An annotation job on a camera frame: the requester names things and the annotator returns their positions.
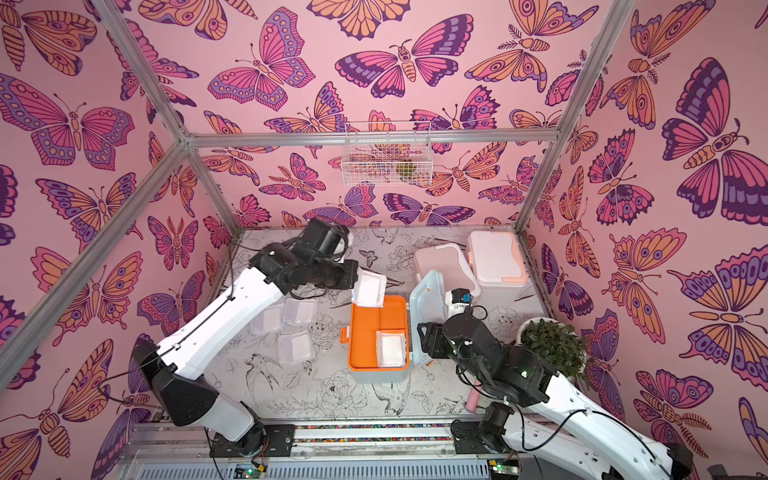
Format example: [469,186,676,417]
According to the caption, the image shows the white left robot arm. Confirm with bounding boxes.
[132,219,359,453]

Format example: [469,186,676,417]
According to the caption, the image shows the orange divided inner tray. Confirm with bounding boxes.
[340,295,411,383]

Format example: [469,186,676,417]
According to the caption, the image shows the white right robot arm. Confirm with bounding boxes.
[412,310,694,479]

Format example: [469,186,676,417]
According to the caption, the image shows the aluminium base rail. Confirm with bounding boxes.
[115,417,609,479]

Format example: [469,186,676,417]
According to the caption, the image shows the pink first aid box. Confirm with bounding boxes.
[413,243,482,298]

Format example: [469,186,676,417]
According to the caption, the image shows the white wire basket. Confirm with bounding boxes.
[339,119,434,188]

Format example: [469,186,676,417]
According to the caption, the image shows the grey and orange first aid box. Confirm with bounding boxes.
[340,269,447,384]

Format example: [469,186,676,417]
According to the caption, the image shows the white and peach first aid box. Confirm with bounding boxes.
[467,230,529,304]

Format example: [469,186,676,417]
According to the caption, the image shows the potted green plant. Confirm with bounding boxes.
[517,317,587,381]

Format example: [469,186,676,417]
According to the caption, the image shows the purple and pink brush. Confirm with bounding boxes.
[465,387,481,413]

